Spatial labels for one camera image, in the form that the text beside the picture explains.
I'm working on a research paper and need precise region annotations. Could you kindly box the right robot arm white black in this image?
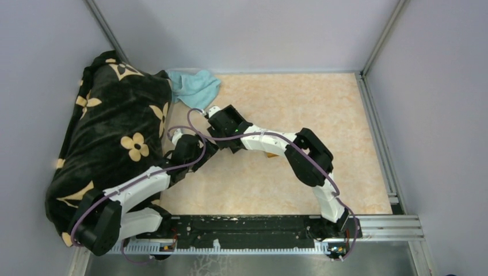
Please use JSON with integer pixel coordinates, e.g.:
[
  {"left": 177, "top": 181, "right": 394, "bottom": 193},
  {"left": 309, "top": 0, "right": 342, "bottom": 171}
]
[{"left": 205, "top": 105, "right": 349, "bottom": 237}]

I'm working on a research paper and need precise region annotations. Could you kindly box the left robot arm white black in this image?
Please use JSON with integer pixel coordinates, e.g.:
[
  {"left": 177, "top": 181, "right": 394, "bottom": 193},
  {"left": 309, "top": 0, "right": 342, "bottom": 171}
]
[{"left": 68, "top": 134, "right": 219, "bottom": 256}]

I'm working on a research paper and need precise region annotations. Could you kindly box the light blue cloth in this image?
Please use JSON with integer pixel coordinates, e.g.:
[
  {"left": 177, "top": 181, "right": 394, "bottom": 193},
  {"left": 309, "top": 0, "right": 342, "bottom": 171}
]
[{"left": 167, "top": 70, "right": 222, "bottom": 109}]

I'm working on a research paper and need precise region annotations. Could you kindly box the black floral blanket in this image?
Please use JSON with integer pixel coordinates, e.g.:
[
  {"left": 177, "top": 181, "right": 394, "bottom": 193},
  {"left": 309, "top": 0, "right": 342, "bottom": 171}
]
[{"left": 45, "top": 51, "right": 172, "bottom": 247}]

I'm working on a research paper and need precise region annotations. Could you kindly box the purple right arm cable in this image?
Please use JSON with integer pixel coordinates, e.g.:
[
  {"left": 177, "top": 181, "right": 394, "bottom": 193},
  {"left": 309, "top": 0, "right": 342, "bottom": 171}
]
[{"left": 186, "top": 108, "right": 361, "bottom": 262}]

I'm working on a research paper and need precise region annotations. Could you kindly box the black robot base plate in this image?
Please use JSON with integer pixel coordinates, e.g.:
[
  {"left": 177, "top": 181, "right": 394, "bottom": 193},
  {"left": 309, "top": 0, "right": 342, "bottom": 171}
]
[{"left": 137, "top": 215, "right": 363, "bottom": 250}]

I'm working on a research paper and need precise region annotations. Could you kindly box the aluminium frame rail front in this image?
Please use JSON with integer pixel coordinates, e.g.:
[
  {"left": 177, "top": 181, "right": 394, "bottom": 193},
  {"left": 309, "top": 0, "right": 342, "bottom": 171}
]
[{"left": 88, "top": 215, "right": 424, "bottom": 259}]

